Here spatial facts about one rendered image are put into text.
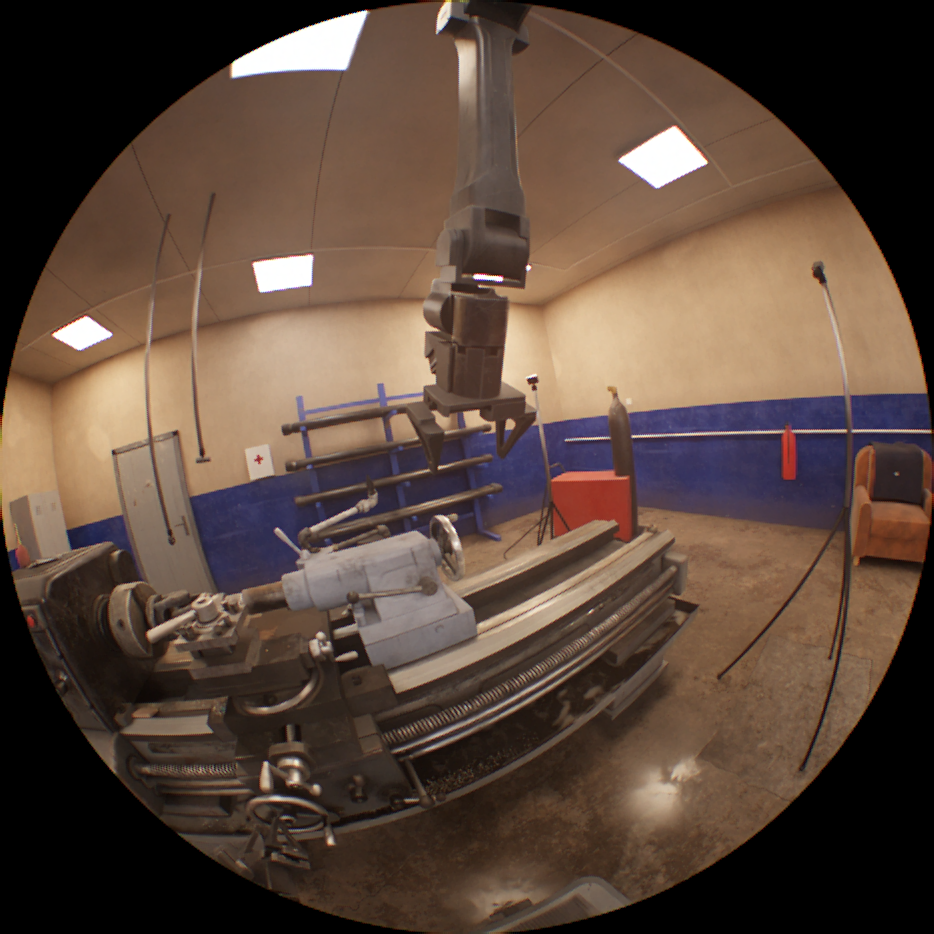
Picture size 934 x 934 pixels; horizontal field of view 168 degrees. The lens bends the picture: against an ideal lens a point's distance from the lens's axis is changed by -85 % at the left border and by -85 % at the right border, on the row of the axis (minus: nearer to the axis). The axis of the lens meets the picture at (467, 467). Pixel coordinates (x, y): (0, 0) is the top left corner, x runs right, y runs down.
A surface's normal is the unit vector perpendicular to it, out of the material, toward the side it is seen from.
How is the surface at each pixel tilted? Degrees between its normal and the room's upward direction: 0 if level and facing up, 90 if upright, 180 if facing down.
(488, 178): 112
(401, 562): 82
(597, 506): 90
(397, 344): 90
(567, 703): 0
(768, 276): 90
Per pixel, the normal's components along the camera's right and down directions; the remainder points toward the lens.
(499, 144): 0.47, 0.39
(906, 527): -0.88, 0.21
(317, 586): 0.44, -0.05
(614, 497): -0.67, 0.20
